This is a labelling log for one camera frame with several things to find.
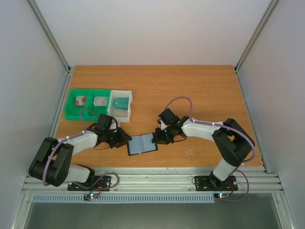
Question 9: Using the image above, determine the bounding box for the black leather card holder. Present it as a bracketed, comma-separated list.
[127, 133, 158, 156]

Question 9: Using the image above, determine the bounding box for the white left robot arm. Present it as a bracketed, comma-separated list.
[28, 114, 132, 190]

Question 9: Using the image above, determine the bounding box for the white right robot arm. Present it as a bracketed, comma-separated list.
[152, 108, 255, 189]

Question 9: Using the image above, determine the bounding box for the teal VIP card stack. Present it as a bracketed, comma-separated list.
[113, 97, 129, 110]

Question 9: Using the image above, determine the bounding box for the grey card with red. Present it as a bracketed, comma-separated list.
[93, 96, 108, 107]

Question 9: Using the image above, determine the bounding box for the red patterned card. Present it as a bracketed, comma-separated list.
[74, 96, 87, 106]

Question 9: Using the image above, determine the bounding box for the white plastic bin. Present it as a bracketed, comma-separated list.
[107, 90, 132, 123]

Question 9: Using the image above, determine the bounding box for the green plastic bin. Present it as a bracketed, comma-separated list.
[64, 89, 111, 121]

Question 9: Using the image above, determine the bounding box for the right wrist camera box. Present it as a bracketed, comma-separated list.
[160, 119, 168, 130]

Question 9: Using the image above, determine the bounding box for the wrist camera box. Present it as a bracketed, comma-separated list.
[110, 120, 118, 131]
[160, 119, 168, 130]

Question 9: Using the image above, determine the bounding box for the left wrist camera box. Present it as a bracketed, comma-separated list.
[110, 120, 118, 131]

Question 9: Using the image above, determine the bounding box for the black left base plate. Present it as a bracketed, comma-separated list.
[67, 175, 112, 192]

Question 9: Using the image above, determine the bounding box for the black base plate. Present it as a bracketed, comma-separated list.
[67, 175, 112, 192]
[193, 176, 238, 191]

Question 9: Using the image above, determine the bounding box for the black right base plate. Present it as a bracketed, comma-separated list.
[193, 176, 238, 191]

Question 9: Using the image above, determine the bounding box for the grey slotted cable duct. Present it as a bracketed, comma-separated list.
[32, 193, 214, 204]

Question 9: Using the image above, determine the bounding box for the grey aluminium frame rail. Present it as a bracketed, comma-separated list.
[27, 0, 71, 73]

